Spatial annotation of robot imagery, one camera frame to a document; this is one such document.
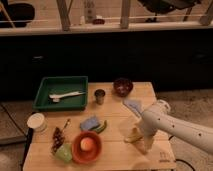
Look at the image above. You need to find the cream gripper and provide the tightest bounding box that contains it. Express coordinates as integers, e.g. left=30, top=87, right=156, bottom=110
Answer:
left=133, top=127, right=154, bottom=155

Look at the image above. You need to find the yellow banana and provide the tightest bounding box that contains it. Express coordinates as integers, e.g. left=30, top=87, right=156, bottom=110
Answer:
left=124, top=128, right=142, bottom=143

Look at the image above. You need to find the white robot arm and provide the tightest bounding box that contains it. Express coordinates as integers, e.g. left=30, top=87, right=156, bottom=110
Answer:
left=133, top=100, right=213, bottom=155

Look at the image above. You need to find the small metal cup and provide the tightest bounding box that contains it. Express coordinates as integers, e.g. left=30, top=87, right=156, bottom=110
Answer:
left=94, top=89, right=106, bottom=105

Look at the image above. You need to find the light green cup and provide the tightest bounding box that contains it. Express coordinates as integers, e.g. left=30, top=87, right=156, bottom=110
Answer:
left=55, top=144, right=72, bottom=163

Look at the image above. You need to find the white paper cup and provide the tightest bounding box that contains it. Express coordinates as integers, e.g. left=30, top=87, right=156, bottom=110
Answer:
left=27, top=113, right=47, bottom=132

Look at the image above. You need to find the blue folded cloth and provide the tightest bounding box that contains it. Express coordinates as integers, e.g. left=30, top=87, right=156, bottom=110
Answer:
left=123, top=99, right=142, bottom=118

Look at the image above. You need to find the green pepper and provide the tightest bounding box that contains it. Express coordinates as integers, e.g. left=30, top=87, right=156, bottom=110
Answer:
left=93, top=120, right=107, bottom=134

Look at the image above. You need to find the dark red bowl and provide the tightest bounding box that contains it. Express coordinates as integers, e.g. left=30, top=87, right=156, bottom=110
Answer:
left=113, top=78, right=133, bottom=97

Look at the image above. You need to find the blue sponge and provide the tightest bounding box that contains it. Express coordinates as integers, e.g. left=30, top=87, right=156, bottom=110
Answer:
left=80, top=116, right=100, bottom=131

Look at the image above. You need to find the orange bowl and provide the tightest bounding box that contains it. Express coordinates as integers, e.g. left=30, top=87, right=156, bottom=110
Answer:
left=72, top=131, right=102, bottom=164

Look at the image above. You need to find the orange egg ball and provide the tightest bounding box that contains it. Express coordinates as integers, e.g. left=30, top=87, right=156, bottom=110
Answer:
left=80, top=137, right=94, bottom=151

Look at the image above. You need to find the small metal spoon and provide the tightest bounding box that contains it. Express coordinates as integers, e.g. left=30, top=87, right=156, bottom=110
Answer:
left=63, top=119, right=71, bottom=130

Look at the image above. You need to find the purple grapes bunch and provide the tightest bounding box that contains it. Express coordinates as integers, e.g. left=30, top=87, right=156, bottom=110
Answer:
left=51, top=127, right=65, bottom=154

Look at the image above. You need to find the green plastic tray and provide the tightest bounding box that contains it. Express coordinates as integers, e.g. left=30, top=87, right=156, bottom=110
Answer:
left=33, top=76, right=88, bottom=111

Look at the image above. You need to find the white plastic fork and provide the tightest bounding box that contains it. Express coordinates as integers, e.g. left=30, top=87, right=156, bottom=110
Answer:
left=49, top=91, right=85, bottom=99

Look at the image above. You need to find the black chair top left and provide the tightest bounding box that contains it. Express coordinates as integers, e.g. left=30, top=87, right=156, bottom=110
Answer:
left=0, top=2, right=36, bottom=29

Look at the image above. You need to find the black cable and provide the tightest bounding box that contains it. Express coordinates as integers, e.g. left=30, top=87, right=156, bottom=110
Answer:
left=168, top=134, right=198, bottom=171

